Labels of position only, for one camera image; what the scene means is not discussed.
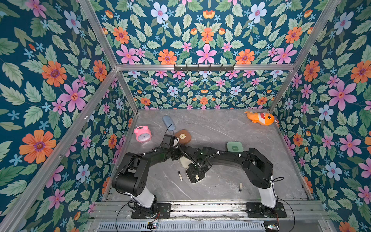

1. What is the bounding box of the black hook rail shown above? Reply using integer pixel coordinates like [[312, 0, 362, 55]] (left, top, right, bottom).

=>
[[174, 64, 235, 72]]

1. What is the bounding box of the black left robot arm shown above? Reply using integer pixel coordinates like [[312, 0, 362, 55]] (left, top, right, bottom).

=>
[[112, 135, 187, 209]]

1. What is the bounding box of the mint green clipper case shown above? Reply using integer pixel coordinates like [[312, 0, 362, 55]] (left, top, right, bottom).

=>
[[226, 142, 244, 152]]

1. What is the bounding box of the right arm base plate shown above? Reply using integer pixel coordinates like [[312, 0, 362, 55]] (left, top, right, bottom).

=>
[[245, 203, 287, 218]]

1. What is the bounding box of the cream clipper case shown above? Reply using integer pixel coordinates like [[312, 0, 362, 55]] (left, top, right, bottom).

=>
[[180, 157, 206, 184]]

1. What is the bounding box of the orange clownfish plush toy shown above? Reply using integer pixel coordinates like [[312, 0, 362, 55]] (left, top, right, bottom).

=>
[[245, 111, 275, 126]]

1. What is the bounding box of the small cream nail clipper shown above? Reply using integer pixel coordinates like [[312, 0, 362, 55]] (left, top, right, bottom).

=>
[[177, 171, 183, 181]]

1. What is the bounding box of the brown clipper case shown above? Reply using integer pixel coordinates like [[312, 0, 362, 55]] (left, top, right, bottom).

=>
[[174, 129, 192, 145]]

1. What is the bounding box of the aluminium front rail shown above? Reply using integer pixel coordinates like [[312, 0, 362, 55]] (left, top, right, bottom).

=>
[[89, 200, 330, 221]]

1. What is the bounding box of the blue denim pouch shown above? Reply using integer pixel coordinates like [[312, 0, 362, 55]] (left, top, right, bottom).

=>
[[162, 115, 175, 132]]

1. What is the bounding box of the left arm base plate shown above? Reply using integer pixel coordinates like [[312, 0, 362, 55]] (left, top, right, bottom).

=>
[[131, 203, 172, 219]]

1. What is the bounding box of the pink alarm clock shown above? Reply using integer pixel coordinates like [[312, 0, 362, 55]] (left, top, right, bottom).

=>
[[134, 126, 152, 143]]

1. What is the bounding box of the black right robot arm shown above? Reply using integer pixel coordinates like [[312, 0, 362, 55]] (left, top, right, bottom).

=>
[[183, 147, 277, 209]]

